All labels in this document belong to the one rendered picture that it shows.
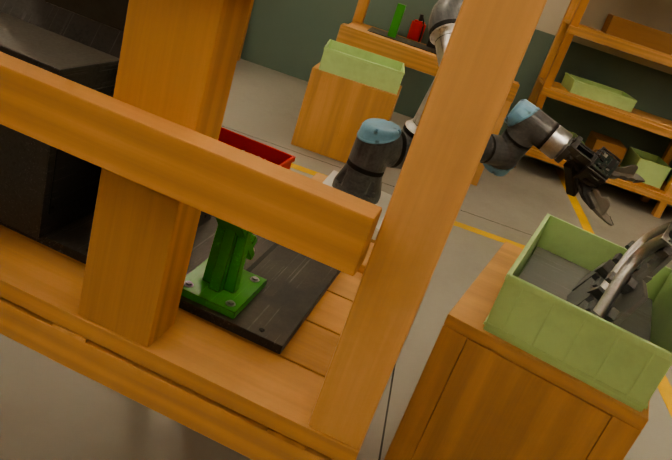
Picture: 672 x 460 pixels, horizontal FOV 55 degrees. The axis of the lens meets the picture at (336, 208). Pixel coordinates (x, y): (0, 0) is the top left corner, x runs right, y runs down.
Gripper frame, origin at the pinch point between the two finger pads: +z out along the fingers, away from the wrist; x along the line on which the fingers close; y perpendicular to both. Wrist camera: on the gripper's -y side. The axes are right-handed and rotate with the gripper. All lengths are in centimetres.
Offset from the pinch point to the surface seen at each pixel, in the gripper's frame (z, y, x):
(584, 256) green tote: 12, -56, 13
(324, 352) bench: -32, 13, -76
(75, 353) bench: -65, 17, -105
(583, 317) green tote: 8.9, -8.9, -25.9
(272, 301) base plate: -46, 9, -74
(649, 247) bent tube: 11.5, -6.2, -1.6
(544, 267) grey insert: 2.5, -49.6, -2.4
